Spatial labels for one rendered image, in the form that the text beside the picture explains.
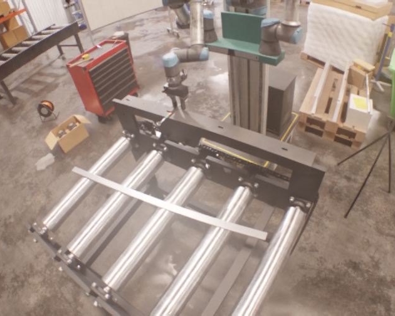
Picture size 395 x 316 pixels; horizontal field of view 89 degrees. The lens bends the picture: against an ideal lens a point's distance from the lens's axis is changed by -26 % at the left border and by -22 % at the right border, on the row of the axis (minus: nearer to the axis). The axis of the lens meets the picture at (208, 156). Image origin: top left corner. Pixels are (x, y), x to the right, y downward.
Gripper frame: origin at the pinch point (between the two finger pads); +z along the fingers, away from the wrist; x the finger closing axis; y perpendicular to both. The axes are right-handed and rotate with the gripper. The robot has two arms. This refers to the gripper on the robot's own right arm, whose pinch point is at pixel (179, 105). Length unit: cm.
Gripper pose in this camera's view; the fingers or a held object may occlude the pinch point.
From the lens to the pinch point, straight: 143.3
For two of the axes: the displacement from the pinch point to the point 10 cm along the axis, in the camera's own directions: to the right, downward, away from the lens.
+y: -5.2, 6.6, -5.4
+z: 0.9, 6.8, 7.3
